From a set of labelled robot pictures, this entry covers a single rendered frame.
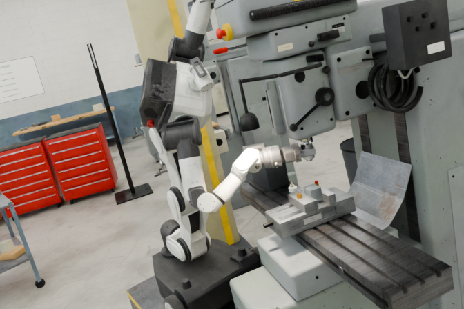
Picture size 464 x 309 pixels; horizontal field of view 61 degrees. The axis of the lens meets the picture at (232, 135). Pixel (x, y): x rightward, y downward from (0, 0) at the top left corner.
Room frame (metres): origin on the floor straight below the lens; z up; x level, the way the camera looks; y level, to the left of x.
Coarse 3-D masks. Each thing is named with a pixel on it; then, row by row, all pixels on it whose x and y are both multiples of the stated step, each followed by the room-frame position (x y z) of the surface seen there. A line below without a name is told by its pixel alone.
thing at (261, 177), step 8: (264, 168) 1.96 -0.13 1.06; (272, 168) 1.97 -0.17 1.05; (280, 168) 1.98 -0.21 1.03; (256, 176) 2.09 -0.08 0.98; (264, 176) 1.98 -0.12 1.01; (272, 176) 1.96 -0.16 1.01; (280, 176) 1.98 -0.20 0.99; (264, 184) 2.00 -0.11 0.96; (272, 184) 1.96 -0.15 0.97; (280, 184) 1.97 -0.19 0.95; (288, 184) 1.99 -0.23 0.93
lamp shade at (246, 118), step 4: (248, 112) 1.43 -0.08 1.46; (244, 116) 1.42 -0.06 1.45; (248, 116) 1.42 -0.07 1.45; (252, 116) 1.42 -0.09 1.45; (240, 120) 1.43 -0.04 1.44; (244, 120) 1.41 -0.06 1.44; (248, 120) 1.41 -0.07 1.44; (252, 120) 1.41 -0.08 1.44; (256, 120) 1.42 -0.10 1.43; (240, 124) 1.43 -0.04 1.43; (244, 124) 1.41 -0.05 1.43; (248, 124) 1.41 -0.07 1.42; (252, 124) 1.41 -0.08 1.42; (256, 124) 1.42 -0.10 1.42; (240, 128) 1.44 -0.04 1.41; (244, 128) 1.41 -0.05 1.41; (248, 128) 1.41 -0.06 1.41; (252, 128) 1.41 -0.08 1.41; (256, 128) 1.41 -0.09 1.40
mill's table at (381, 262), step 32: (256, 192) 1.98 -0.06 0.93; (288, 192) 1.88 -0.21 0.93; (320, 224) 1.48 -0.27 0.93; (352, 224) 1.44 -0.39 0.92; (320, 256) 1.35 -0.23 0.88; (352, 256) 1.21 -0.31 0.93; (384, 256) 1.18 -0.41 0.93; (416, 256) 1.13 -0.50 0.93; (384, 288) 1.02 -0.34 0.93; (416, 288) 1.01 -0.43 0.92; (448, 288) 1.04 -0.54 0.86
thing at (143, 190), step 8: (88, 48) 5.29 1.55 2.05; (96, 64) 5.30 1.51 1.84; (96, 72) 5.29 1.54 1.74; (104, 88) 5.32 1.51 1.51; (104, 96) 5.29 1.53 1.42; (104, 104) 5.31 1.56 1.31; (112, 120) 5.29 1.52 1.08; (112, 128) 5.30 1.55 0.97; (120, 144) 5.30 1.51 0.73; (120, 152) 5.29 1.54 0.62; (128, 176) 5.29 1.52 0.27; (128, 184) 5.30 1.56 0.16; (144, 184) 5.57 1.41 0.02; (120, 192) 5.44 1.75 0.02; (128, 192) 5.35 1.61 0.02; (136, 192) 5.28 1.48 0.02; (144, 192) 5.19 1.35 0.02; (152, 192) 5.15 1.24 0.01; (120, 200) 5.11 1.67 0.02; (128, 200) 5.05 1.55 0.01
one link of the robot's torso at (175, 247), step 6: (174, 234) 2.13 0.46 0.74; (168, 240) 2.10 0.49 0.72; (174, 240) 2.05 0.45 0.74; (210, 240) 2.06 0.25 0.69; (168, 246) 2.10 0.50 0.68; (174, 246) 2.02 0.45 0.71; (180, 246) 1.98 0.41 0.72; (210, 246) 2.07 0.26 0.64; (174, 252) 2.05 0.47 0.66; (180, 252) 1.98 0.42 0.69; (180, 258) 1.98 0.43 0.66
